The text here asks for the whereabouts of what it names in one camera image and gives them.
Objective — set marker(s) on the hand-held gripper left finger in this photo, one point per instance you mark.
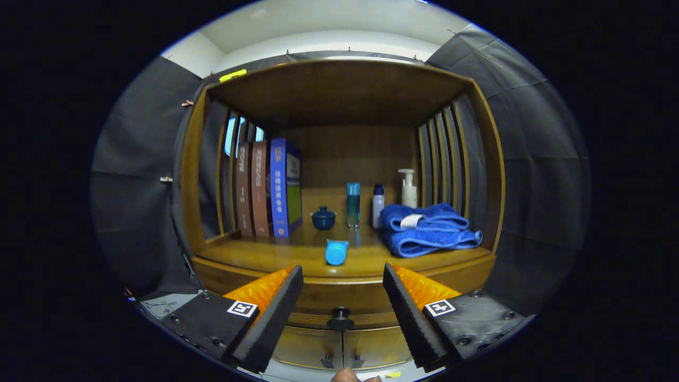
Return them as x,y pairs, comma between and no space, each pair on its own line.
276,313

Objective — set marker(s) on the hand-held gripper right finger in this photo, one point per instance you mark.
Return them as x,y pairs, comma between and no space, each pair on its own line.
408,313

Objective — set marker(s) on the wooden drawer with black knob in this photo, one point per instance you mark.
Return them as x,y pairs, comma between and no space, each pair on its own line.
339,294

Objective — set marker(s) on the blue cosmetic tube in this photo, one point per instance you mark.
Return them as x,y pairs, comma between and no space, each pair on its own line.
336,253

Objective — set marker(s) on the wooden cabinet door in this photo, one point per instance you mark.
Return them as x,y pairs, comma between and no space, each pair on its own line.
376,347
307,347

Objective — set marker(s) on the wooden countertop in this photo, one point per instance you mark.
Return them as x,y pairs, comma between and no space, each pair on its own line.
366,260

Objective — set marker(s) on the wooden cabinet with slatted hutch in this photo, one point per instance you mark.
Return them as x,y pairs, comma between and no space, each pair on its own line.
345,95

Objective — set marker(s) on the folded blue towel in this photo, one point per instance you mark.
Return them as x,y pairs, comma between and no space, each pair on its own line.
429,239

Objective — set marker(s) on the blue lidded tea cup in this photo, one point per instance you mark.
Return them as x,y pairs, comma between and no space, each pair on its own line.
323,219

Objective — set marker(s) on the white bottle with blue cap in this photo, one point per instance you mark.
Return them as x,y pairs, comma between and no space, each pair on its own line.
377,209

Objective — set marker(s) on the white pump bottle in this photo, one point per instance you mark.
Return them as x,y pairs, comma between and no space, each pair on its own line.
408,193

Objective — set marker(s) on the tall clear blue bottle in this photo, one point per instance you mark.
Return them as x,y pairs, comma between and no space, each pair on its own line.
353,207

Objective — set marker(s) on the blue book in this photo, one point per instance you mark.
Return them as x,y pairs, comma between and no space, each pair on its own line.
280,191

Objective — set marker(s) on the reddish brown book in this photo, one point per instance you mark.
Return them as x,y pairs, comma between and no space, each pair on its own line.
260,191

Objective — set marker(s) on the dark brown book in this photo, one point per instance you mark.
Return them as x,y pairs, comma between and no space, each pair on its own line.
244,191

